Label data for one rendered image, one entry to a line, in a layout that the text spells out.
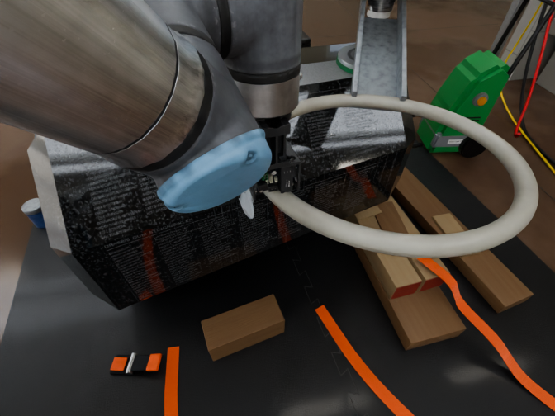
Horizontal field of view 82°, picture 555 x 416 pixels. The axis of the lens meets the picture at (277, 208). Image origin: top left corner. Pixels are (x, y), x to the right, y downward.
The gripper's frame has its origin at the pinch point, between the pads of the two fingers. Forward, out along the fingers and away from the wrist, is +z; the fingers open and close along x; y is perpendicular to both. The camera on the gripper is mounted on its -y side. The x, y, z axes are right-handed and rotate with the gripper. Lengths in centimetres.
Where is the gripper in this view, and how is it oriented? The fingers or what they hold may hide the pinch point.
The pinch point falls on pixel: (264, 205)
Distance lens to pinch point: 56.8
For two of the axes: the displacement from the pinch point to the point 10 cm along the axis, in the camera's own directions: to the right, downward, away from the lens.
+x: 9.5, -2.2, 2.3
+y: 3.2, 6.5, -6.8
